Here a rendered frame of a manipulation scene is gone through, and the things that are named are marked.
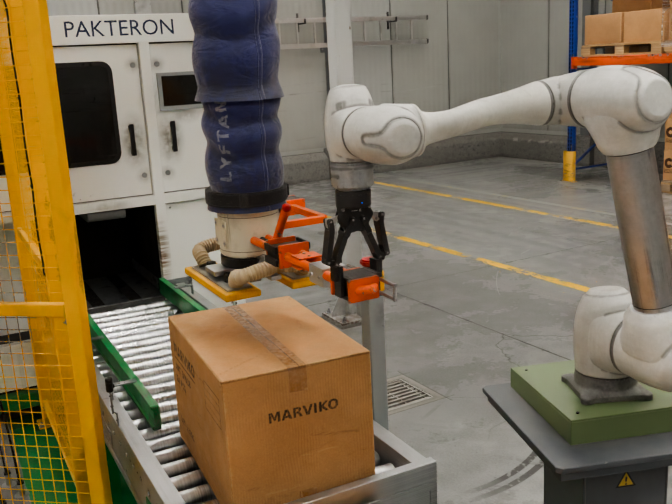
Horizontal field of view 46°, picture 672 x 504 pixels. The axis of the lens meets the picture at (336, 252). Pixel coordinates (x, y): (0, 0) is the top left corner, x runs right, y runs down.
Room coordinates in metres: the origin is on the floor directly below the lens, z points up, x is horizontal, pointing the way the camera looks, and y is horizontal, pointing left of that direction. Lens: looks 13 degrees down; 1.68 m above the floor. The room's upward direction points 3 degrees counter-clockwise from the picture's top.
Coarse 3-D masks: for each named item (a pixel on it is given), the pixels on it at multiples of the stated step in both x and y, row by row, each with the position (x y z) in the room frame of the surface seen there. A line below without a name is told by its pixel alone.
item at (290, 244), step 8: (272, 240) 1.96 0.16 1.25; (280, 240) 1.97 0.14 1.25; (288, 240) 1.98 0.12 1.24; (296, 240) 1.99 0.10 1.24; (304, 240) 1.95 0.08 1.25; (264, 248) 1.95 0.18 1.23; (272, 248) 1.90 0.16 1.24; (280, 248) 1.89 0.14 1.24; (288, 248) 1.90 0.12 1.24; (296, 248) 1.91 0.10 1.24; (304, 248) 1.92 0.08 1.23; (272, 256) 1.93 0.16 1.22; (280, 256) 1.89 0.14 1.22; (272, 264) 1.91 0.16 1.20; (280, 264) 1.89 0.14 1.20; (288, 264) 1.90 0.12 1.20
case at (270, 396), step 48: (192, 336) 2.12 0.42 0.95; (240, 336) 2.10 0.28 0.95; (288, 336) 2.08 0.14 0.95; (336, 336) 2.06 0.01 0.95; (192, 384) 2.08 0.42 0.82; (240, 384) 1.79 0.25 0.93; (288, 384) 1.84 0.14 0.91; (336, 384) 1.89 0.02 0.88; (192, 432) 2.14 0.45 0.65; (240, 432) 1.79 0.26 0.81; (288, 432) 1.84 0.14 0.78; (336, 432) 1.89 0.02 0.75; (240, 480) 1.78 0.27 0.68; (288, 480) 1.83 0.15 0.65; (336, 480) 1.89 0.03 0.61
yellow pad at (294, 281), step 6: (282, 276) 2.10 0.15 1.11; (288, 276) 2.09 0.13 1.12; (294, 276) 2.08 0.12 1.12; (300, 276) 2.08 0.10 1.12; (306, 276) 2.08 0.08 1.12; (282, 282) 2.10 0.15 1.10; (288, 282) 2.06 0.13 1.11; (294, 282) 2.04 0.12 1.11; (300, 282) 2.05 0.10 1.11; (306, 282) 2.06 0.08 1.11; (312, 282) 2.07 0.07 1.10; (294, 288) 2.04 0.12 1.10
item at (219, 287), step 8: (208, 264) 2.17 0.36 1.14; (192, 272) 2.19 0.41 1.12; (200, 272) 2.16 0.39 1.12; (208, 272) 2.16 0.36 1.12; (200, 280) 2.12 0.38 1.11; (208, 280) 2.10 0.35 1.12; (216, 280) 2.08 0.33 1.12; (224, 280) 2.05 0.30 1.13; (208, 288) 2.07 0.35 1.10; (216, 288) 2.02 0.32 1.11; (224, 288) 2.00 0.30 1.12; (232, 288) 1.99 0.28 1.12; (240, 288) 1.99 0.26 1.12; (248, 288) 2.00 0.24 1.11; (256, 288) 2.00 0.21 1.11; (224, 296) 1.96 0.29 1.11; (232, 296) 1.96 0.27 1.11; (240, 296) 1.97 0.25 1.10; (248, 296) 1.98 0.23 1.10; (256, 296) 1.99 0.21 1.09
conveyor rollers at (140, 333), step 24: (120, 312) 3.75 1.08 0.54; (144, 312) 3.72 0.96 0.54; (168, 312) 3.68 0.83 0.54; (120, 336) 3.39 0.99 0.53; (144, 336) 3.36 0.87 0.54; (168, 336) 3.32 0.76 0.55; (96, 360) 3.08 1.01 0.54; (144, 360) 3.08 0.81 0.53; (168, 360) 3.04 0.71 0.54; (144, 384) 2.81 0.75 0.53; (168, 384) 2.77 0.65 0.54; (168, 408) 2.58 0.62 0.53; (144, 432) 2.37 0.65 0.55; (168, 432) 2.39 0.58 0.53; (168, 456) 2.21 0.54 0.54; (192, 456) 2.18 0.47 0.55; (192, 480) 2.06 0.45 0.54
